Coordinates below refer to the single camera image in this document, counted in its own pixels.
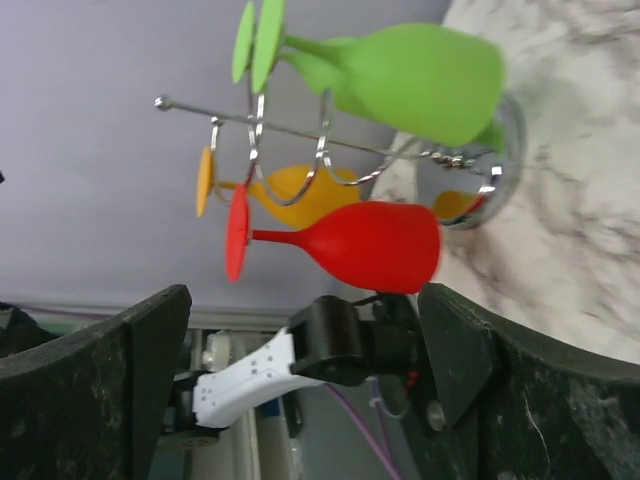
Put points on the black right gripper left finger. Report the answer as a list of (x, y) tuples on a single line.
[(90, 405)]

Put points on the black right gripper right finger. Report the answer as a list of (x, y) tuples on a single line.
[(498, 400)]

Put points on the red wine glass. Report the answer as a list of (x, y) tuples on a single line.
[(372, 245)]

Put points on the green wine glass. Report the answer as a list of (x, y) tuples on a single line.
[(295, 60), (415, 80)]

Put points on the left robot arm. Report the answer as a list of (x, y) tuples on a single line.
[(330, 342)]

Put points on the chrome wine glass rack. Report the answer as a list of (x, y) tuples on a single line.
[(297, 195)]

